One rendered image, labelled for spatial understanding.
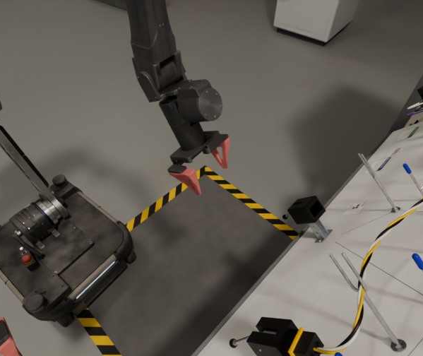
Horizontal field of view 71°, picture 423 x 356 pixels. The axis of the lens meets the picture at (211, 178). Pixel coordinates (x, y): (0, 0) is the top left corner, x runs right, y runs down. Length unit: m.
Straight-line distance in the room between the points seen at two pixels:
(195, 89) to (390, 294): 0.43
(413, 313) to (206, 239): 1.39
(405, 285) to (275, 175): 1.64
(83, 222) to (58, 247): 0.17
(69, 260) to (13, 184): 0.99
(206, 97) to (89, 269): 1.17
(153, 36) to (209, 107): 0.14
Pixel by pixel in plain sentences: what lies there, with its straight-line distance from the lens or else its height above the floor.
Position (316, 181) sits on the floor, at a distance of 2.14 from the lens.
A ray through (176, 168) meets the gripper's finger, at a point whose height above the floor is 1.11.
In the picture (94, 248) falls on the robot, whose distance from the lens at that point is 1.58.
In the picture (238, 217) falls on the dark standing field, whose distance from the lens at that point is 1.85.
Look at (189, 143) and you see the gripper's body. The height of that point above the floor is 1.15.
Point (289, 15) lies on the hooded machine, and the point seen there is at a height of 0.24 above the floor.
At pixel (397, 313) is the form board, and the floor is 1.13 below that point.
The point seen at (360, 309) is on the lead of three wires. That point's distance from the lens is 0.39.
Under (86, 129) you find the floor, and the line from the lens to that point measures 2.59.
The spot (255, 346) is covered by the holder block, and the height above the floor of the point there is 1.12.
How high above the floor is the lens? 1.55
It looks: 50 degrees down
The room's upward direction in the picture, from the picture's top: straight up
